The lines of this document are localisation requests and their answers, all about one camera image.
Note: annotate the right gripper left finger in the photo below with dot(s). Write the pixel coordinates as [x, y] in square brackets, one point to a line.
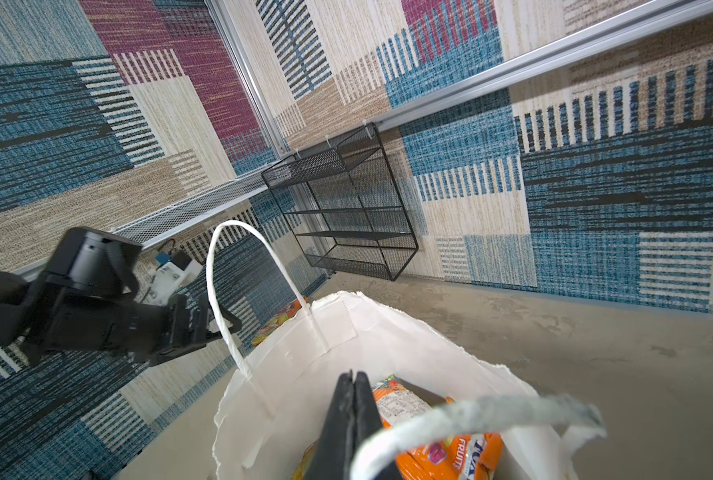
[335, 447]

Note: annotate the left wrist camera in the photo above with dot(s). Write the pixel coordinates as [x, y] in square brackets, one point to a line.
[176, 270]

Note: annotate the white paper bag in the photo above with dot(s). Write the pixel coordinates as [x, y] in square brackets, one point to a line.
[275, 404]

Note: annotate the orange candy bag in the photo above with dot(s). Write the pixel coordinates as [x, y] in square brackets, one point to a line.
[278, 320]
[469, 456]

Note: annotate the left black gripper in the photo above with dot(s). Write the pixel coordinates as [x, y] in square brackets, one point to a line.
[190, 329]

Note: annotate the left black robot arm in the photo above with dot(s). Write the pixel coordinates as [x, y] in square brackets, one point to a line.
[85, 300]

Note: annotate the black wire shelf rack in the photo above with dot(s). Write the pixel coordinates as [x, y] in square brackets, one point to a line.
[342, 202]

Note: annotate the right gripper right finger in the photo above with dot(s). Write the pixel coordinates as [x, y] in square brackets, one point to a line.
[367, 419]

